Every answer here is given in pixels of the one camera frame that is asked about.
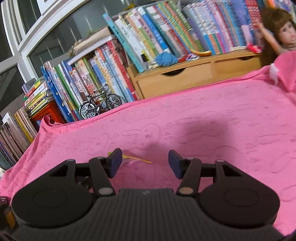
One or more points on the model bicycle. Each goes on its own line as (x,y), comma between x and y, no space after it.
(87,110)

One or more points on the wooden drawer organizer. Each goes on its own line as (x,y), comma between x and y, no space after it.
(185,76)

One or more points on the row of tall upright books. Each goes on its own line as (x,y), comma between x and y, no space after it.
(104,69)

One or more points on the yellow wrapper strip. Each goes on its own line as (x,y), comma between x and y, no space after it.
(138,160)

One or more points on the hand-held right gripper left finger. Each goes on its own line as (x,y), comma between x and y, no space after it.
(115,162)

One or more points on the red plastic crate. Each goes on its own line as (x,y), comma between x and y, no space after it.
(50,113)

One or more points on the pink rabbit-print blanket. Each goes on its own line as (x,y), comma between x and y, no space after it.
(208,120)

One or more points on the nail polish bottle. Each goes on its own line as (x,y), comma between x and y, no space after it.
(144,58)

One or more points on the beige rolled scroll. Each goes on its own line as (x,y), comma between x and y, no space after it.
(92,40)

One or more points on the red fabric ornament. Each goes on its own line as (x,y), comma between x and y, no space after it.
(254,48)

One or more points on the blue yarn ball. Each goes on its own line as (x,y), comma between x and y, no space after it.
(166,59)

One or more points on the doll with brown hair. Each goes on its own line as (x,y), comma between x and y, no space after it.
(286,34)

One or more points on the small colourful trinket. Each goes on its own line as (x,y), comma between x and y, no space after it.
(189,57)

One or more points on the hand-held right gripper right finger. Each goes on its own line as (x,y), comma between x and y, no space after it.
(174,163)

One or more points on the row of beige-spined books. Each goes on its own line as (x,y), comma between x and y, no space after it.
(16,132)

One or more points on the orange curved toy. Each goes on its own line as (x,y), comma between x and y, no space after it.
(203,53)

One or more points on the flat stack of books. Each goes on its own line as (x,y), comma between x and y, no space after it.
(37,97)

